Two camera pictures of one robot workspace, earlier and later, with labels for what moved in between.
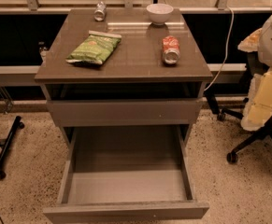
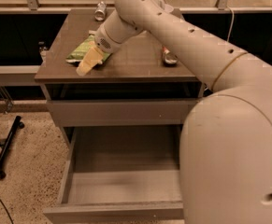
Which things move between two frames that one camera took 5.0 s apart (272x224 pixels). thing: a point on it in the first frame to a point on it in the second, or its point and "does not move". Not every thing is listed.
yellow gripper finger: [266, 93] to [93, 55]
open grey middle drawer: [126, 175] does not move
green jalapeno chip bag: [94, 49] does not move
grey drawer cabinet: [121, 77] does not move
